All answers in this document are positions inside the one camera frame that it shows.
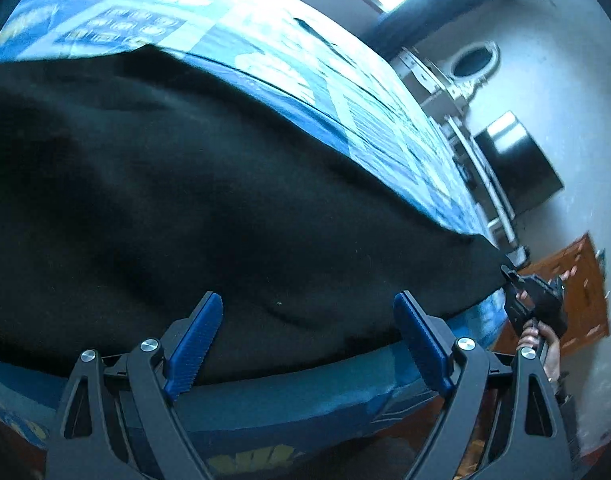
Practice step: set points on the black pants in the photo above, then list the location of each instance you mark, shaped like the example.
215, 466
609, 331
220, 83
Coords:
185, 210

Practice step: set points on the white oval mirror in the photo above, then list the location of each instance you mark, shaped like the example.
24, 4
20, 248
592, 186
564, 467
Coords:
475, 60

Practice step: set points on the blue printed blanket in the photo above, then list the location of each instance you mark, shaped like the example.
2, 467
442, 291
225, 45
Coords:
335, 95

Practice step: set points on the brown wooden cabinet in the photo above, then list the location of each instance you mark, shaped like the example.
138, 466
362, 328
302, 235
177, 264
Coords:
585, 295

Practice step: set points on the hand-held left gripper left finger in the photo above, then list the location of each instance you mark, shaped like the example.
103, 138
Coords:
195, 345

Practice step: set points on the black box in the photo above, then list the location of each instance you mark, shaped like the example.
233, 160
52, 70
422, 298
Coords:
525, 170

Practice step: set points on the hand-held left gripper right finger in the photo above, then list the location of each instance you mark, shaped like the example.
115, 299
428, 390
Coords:
425, 345

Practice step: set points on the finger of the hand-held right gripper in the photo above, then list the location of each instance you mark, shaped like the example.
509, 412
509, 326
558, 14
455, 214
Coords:
510, 276

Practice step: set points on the person's right hand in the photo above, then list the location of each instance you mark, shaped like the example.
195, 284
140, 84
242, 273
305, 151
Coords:
543, 347

